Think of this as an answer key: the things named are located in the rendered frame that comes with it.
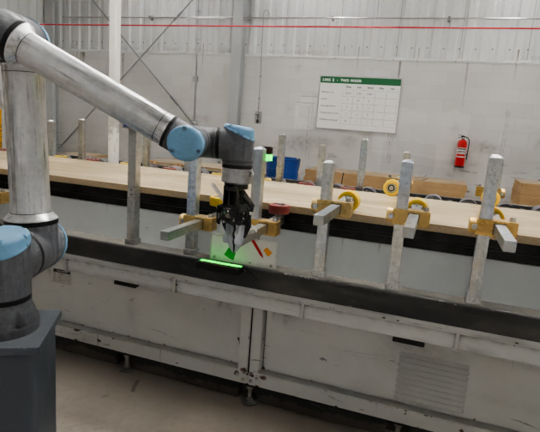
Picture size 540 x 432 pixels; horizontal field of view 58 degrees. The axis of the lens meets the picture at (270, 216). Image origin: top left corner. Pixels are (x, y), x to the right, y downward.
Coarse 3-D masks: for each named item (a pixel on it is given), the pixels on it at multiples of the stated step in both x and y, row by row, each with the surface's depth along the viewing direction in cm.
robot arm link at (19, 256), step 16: (0, 240) 125; (16, 240) 127; (32, 240) 138; (0, 256) 125; (16, 256) 127; (32, 256) 134; (0, 272) 125; (16, 272) 128; (32, 272) 135; (0, 288) 126; (16, 288) 129
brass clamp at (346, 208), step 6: (318, 198) 165; (312, 204) 164; (318, 204) 163; (324, 204) 163; (330, 204) 162; (336, 204) 161; (342, 204) 161; (348, 204) 160; (312, 210) 165; (318, 210) 164; (342, 210) 161; (348, 210) 160; (342, 216) 161; (348, 216) 161
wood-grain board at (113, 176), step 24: (0, 168) 235; (72, 168) 256; (96, 168) 264; (120, 168) 272; (144, 168) 281; (144, 192) 210; (168, 192) 206; (264, 192) 220; (288, 192) 226; (312, 192) 232; (336, 192) 239; (360, 192) 245; (336, 216) 184; (360, 216) 181; (384, 216) 181; (432, 216) 189; (456, 216) 193; (528, 216) 207; (528, 240) 164
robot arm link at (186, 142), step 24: (0, 24) 119; (24, 24) 121; (0, 48) 120; (24, 48) 121; (48, 48) 122; (48, 72) 122; (72, 72) 122; (96, 72) 124; (96, 96) 123; (120, 96) 123; (120, 120) 125; (144, 120) 123; (168, 120) 124; (168, 144) 123; (192, 144) 123
